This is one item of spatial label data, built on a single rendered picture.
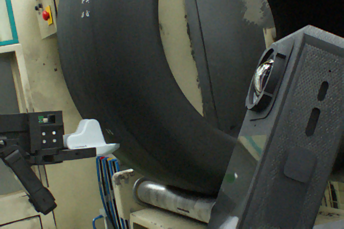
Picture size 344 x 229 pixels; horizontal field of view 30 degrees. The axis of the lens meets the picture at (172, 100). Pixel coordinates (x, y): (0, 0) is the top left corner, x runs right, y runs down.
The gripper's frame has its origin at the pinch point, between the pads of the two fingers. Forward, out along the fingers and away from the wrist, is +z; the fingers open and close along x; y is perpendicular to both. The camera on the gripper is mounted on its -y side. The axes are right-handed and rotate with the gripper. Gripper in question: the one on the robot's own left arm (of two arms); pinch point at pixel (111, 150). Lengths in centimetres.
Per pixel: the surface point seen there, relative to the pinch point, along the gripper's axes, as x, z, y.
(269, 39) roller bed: 39, 57, 21
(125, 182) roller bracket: 23.8, 10.3, -8.6
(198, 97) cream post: 26.8, 29.6, 7.8
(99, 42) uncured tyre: -8.7, -3.7, 16.9
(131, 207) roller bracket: 24.2, 11.4, -14.0
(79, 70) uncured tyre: 1.0, -4.3, 13.4
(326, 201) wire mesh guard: 28, 63, -20
